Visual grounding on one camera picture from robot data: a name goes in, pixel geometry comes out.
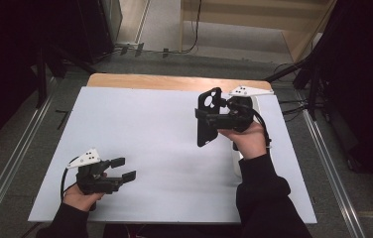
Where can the black phone case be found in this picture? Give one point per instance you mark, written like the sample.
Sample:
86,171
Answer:
206,132

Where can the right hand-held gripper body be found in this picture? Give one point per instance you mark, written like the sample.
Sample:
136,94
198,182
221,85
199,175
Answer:
237,119

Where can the wooden shelf unit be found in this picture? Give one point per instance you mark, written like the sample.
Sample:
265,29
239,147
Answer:
240,20

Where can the person's left hand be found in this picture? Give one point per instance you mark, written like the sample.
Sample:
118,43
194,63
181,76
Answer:
80,200

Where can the metal floor rail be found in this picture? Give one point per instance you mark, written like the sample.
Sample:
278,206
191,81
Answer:
333,172
12,158

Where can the white plastic bin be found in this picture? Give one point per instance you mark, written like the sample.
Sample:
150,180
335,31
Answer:
256,104

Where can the white board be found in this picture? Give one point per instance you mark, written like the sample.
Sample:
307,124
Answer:
141,148

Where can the dark cabinet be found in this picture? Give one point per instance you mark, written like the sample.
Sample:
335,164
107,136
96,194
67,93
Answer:
100,29

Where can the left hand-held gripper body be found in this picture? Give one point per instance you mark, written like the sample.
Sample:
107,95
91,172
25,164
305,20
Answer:
92,181

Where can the person's right hand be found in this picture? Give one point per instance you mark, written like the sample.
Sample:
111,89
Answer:
249,140

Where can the wooden table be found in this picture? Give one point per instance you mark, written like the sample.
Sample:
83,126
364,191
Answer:
161,82

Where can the black tripod stand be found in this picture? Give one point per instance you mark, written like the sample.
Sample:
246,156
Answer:
42,79
311,82

